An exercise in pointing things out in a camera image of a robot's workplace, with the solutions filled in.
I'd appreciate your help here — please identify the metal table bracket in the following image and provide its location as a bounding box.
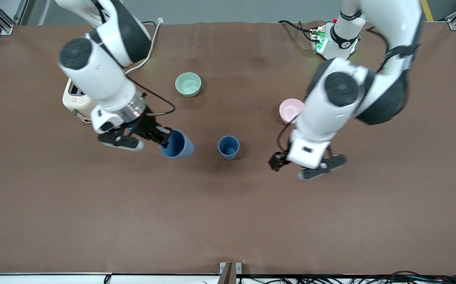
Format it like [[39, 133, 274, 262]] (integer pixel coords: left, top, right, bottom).
[[220, 262, 242, 275]]

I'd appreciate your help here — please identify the black left arm base cable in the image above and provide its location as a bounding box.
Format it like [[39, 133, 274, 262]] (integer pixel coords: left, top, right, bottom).
[[278, 20, 320, 42]]

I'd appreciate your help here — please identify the blue plastic cup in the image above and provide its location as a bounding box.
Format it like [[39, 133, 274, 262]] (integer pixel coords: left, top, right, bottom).
[[160, 129, 195, 159], [218, 136, 240, 161]]

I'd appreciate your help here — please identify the brown table cover sheet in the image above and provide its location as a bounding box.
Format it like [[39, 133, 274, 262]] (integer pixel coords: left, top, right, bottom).
[[0, 21, 456, 276]]

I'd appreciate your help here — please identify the black cable bundle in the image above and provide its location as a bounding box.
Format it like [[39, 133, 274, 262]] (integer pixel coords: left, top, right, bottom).
[[238, 271, 456, 284]]

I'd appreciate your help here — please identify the green bowl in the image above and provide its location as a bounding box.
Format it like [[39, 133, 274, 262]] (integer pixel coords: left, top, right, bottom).
[[175, 72, 202, 97]]

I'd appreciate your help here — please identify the white table edge rail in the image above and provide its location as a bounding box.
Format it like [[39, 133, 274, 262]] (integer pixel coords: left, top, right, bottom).
[[0, 273, 220, 284]]

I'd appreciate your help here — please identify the pink bowl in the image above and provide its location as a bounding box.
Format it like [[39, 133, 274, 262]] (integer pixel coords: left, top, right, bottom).
[[279, 99, 306, 125]]

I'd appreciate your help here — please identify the cream white toaster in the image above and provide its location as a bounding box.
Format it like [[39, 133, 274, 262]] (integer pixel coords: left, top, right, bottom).
[[62, 77, 95, 124]]

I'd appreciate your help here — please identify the white toaster power cable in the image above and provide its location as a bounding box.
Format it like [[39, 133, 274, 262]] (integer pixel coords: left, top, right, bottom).
[[124, 18, 164, 76]]

